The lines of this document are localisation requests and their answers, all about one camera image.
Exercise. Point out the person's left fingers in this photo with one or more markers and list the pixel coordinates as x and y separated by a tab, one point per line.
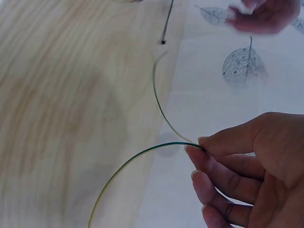
240	17

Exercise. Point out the person's right thumb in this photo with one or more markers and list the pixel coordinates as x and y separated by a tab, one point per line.
232	140

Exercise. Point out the person's left hand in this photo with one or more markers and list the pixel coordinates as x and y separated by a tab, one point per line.
268	16

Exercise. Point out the person's right hand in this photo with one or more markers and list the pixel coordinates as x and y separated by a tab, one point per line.
280	180

